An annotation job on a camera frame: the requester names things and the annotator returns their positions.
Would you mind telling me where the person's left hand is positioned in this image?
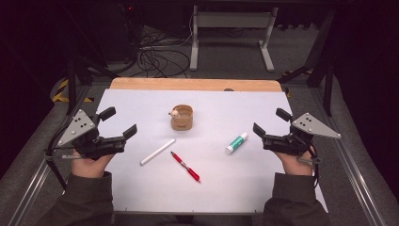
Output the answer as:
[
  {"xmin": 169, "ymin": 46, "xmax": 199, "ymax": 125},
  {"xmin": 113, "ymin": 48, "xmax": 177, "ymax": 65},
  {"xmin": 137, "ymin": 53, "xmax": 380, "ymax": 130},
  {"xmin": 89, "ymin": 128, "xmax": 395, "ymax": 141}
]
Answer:
[{"xmin": 71, "ymin": 150, "xmax": 116, "ymax": 179}]

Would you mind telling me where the white pen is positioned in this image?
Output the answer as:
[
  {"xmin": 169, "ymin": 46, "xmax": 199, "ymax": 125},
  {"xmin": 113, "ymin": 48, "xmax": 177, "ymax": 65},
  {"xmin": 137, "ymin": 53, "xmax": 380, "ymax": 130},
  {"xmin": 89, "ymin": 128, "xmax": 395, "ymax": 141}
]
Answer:
[{"xmin": 139, "ymin": 137, "xmax": 177, "ymax": 167}]

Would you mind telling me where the white metal desk frame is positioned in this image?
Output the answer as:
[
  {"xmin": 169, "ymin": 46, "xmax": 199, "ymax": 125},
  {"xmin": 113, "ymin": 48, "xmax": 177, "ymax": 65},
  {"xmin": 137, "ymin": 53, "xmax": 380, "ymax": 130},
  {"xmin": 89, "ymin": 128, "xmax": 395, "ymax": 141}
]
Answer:
[{"xmin": 189, "ymin": 5, "xmax": 279, "ymax": 73}]

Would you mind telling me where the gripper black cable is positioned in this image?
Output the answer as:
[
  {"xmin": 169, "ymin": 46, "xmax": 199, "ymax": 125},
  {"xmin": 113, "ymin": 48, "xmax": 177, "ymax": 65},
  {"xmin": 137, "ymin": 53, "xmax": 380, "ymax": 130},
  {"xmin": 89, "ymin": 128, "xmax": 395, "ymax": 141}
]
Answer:
[
  {"xmin": 296, "ymin": 144, "xmax": 324, "ymax": 189},
  {"xmin": 43, "ymin": 125, "xmax": 83, "ymax": 192}
]

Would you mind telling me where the bundle of black floor cables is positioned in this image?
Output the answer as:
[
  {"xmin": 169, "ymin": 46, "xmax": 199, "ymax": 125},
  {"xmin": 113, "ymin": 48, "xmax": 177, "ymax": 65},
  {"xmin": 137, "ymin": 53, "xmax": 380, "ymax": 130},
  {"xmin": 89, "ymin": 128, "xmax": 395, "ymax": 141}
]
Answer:
[{"xmin": 135, "ymin": 27, "xmax": 192, "ymax": 79}]

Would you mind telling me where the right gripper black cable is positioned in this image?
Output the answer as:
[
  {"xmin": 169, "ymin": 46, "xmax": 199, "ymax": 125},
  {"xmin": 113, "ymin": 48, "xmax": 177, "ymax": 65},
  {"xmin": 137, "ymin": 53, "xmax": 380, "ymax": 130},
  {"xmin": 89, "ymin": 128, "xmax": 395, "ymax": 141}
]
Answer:
[{"xmin": 296, "ymin": 144, "xmax": 324, "ymax": 189}]

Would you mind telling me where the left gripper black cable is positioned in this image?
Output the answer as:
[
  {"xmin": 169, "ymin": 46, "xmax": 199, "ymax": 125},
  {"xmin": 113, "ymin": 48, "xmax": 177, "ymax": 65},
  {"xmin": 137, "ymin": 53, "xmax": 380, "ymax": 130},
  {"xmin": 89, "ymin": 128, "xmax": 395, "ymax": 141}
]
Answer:
[{"xmin": 43, "ymin": 125, "xmax": 83, "ymax": 192}]

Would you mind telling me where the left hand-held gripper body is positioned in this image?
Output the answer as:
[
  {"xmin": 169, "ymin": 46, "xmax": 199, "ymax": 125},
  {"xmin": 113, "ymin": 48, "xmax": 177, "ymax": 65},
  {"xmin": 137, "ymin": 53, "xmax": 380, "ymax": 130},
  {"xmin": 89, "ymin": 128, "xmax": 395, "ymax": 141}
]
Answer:
[{"xmin": 56, "ymin": 108, "xmax": 126, "ymax": 160}]

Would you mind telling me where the yellow black floor tape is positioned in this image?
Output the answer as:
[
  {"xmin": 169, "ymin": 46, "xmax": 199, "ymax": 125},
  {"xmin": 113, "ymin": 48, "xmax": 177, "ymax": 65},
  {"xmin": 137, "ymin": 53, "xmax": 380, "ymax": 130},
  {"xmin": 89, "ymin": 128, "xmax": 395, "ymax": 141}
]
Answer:
[{"xmin": 51, "ymin": 78, "xmax": 95, "ymax": 104}]

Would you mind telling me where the red pen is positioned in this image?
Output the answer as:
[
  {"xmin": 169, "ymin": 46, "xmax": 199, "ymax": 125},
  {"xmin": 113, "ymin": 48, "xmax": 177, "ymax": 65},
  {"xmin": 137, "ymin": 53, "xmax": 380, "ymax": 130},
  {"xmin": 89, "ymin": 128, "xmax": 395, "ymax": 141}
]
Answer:
[{"xmin": 169, "ymin": 151, "xmax": 201, "ymax": 184}]

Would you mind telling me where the aluminium frame rail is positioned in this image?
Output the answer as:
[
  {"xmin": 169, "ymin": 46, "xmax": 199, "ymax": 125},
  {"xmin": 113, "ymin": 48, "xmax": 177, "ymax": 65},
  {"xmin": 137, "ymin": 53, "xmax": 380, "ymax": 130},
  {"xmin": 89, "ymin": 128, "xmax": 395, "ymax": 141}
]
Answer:
[
  {"xmin": 8, "ymin": 84, "xmax": 92, "ymax": 226},
  {"xmin": 310, "ymin": 88, "xmax": 387, "ymax": 226}
]

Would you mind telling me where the black computer tower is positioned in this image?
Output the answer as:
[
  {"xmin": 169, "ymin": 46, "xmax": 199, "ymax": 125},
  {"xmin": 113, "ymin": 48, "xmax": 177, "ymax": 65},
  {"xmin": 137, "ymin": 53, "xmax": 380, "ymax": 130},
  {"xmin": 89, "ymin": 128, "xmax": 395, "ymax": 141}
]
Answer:
[{"xmin": 93, "ymin": 0, "xmax": 142, "ymax": 64}]

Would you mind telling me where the tan pen holder with bear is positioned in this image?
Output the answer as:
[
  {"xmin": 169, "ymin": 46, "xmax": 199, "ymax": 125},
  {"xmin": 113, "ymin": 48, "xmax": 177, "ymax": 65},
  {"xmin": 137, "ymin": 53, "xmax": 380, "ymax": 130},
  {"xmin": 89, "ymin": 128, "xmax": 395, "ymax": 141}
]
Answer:
[{"xmin": 169, "ymin": 104, "xmax": 195, "ymax": 132}]

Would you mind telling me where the person's right hand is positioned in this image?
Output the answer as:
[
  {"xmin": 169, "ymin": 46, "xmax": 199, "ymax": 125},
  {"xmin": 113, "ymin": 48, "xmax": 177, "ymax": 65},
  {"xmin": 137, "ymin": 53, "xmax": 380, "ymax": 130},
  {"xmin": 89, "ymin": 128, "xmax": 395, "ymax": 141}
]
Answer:
[{"xmin": 276, "ymin": 147, "xmax": 314, "ymax": 177}]

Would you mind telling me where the black tripod stand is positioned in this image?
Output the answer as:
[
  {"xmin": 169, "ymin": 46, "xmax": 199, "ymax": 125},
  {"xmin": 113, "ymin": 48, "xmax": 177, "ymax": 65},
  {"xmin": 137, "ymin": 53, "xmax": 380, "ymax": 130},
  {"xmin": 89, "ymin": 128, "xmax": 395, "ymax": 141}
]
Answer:
[
  {"xmin": 64, "ymin": 56, "xmax": 120, "ymax": 117},
  {"xmin": 277, "ymin": 8, "xmax": 335, "ymax": 117}
]

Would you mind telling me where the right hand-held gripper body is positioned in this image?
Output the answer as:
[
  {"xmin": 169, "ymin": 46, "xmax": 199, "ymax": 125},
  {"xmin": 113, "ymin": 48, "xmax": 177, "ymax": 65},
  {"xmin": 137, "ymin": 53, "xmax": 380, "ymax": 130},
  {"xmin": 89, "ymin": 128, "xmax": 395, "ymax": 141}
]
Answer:
[{"xmin": 262, "ymin": 112, "xmax": 343, "ymax": 157}]

